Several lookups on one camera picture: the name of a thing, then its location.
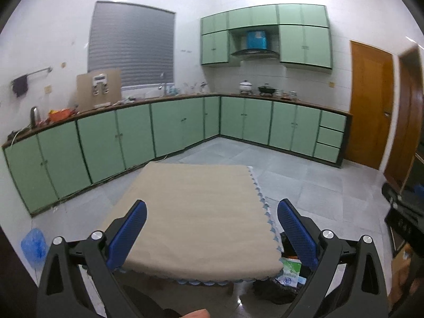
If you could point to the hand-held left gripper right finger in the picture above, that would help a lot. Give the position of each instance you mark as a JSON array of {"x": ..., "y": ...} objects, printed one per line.
[{"x": 298, "y": 238}]

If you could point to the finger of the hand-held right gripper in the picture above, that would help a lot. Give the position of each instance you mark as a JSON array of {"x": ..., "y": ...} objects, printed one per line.
[{"x": 391, "y": 193}]

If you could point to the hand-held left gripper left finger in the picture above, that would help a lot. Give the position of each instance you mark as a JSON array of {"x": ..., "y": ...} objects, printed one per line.
[{"x": 131, "y": 235}]

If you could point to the bin with black bag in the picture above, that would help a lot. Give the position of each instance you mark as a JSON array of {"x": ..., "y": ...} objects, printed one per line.
[{"x": 275, "y": 294}]

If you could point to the person's left hand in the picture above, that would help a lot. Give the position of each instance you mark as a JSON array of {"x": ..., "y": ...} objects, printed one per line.
[{"x": 197, "y": 314}]

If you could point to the beige tablecloth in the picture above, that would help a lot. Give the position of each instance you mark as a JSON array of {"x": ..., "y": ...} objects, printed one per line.
[{"x": 198, "y": 212}]

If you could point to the open wooden door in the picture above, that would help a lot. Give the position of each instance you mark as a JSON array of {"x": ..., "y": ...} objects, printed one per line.
[{"x": 405, "y": 116}]

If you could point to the green base cabinets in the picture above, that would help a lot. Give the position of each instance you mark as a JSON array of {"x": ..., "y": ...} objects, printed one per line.
[{"x": 99, "y": 145}]

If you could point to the blue plastic bag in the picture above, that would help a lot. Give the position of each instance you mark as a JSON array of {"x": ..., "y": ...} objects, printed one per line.
[{"x": 33, "y": 248}]

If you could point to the orange basin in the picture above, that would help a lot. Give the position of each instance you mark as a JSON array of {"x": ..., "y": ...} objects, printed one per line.
[{"x": 61, "y": 114}]

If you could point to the glass jars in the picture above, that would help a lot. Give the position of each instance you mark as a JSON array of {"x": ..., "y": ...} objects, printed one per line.
[{"x": 290, "y": 95}]

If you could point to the cardboard board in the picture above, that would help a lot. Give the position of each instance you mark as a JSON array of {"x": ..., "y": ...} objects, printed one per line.
[{"x": 84, "y": 92}]

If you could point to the metal kettle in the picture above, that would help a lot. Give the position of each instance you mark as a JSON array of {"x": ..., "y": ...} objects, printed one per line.
[{"x": 35, "y": 116}]

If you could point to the black wok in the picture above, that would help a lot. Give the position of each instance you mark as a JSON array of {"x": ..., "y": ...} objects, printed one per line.
[{"x": 266, "y": 89}]

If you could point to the metal faucet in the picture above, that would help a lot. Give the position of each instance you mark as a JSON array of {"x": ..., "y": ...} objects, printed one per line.
[{"x": 162, "y": 84}]

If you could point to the white pot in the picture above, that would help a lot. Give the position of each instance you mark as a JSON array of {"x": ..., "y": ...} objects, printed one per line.
[{"x": 245, "y": 86}]

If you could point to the dark cloth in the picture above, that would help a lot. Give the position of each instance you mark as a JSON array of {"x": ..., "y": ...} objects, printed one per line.
[{"x": 20, "y": 86}]

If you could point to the range hood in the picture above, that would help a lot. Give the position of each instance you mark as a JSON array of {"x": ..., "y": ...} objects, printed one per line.
[{"x": 254, "y": 52}]

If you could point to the grey window blind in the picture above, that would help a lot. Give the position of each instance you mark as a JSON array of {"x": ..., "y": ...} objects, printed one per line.
[{"x": 132, "y": 43}]

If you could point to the blue box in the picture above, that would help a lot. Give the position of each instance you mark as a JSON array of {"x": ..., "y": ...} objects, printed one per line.
[{"x": 256, "y": 39}]

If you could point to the green wall cabinets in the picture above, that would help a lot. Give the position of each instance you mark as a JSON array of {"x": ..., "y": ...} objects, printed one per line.
[{"x": 304, "y": 43}]

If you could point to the metal towel rail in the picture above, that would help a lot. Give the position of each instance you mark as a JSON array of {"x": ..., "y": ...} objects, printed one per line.
[{"x": 36, "y": 73}]

